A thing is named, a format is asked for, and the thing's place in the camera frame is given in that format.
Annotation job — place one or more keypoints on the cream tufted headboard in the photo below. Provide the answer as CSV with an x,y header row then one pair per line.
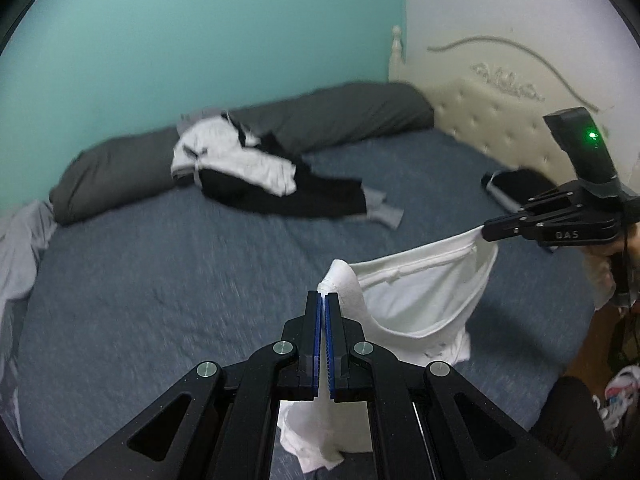
x,y
480,105

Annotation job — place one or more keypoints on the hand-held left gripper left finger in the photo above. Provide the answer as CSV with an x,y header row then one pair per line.
x,y
310,340

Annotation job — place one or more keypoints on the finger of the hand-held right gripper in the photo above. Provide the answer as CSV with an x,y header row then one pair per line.
x,y
507,228
555,204

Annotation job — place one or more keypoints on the colourful floor clutter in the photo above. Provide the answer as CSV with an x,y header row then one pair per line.
x,y
620,395

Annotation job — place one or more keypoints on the person's right hand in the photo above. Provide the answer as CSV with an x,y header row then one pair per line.
x,y
599,272

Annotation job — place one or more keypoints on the small grey cloth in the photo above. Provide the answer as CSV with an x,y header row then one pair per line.
x,y
197,120

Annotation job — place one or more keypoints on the folded black garment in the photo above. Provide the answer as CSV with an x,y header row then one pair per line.
x,y
525,182

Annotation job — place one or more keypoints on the pile of unfolded clothes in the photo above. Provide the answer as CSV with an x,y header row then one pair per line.
x,y
310,200

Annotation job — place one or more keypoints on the person's dark trousers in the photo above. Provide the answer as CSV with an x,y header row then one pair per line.
x,y
570,430

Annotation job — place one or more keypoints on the dark grey rolled duvet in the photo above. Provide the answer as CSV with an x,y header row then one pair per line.
x,y
115,170

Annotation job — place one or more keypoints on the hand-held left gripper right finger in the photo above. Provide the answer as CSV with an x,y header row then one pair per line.
x,y
334,340

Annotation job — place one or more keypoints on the white long-sleeve shirt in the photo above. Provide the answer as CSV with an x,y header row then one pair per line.
x,y
415,290

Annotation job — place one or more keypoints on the white garment with black trim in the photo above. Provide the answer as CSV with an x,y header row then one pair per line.
x,y
225,155

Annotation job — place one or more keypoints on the light grey blanket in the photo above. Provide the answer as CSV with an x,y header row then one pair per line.
x,y
22,250

